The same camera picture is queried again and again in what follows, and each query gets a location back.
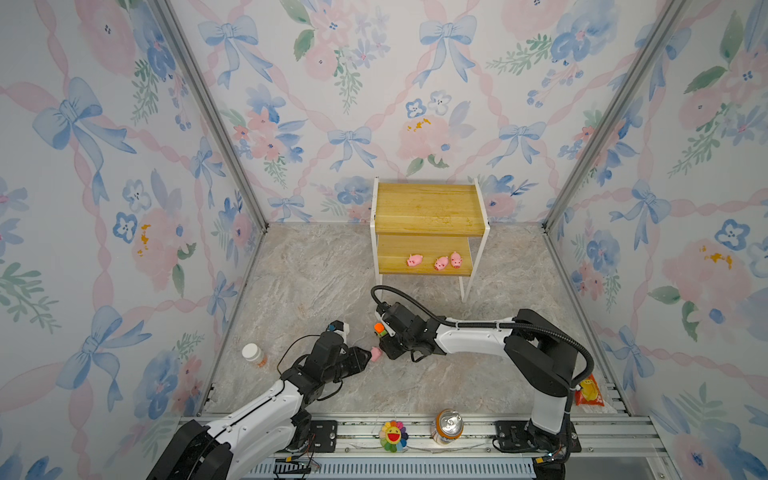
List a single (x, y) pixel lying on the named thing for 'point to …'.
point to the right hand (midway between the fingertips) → (383, 340)
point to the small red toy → (589, 393)
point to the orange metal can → (449, 427)
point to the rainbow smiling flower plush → (393, 436)
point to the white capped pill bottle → (251, 352)
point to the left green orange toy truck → (379, 328)
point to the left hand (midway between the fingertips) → (371, 353)
